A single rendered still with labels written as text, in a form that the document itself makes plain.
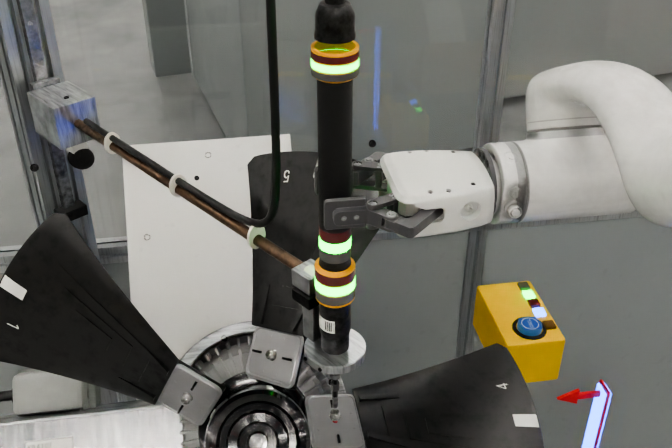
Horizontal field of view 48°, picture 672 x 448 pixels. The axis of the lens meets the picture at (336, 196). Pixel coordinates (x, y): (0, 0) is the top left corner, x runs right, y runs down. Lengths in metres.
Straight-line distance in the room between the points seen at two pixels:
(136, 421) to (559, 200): 0.61
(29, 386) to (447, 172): 0.65
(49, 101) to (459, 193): 0.72
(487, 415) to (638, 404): 1.34
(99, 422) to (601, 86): 0.74
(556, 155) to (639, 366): 1.47
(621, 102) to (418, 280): 1.12
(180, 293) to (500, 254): 0.86
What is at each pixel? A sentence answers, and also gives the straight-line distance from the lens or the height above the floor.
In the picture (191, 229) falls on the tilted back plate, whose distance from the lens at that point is 1.18.
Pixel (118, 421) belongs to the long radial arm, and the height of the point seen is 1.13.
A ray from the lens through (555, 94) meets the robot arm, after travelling 0.77.
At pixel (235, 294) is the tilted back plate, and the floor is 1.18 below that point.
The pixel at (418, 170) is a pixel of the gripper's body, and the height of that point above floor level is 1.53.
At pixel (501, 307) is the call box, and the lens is 1.33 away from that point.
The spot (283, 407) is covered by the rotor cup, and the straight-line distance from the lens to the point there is 0.89.
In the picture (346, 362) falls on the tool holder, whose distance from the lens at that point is 0.85.
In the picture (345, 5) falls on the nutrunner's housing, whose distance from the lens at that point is 0.67.
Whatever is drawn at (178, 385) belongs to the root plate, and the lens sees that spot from 0.95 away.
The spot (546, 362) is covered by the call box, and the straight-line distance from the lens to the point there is 1.31.
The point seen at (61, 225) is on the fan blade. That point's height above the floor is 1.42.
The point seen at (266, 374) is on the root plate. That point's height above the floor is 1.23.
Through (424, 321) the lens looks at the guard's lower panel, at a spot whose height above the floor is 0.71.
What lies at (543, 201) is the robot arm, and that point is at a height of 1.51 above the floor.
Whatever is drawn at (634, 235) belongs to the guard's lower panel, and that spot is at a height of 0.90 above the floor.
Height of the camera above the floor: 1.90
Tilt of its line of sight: 31 degrees down
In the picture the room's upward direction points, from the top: straight up
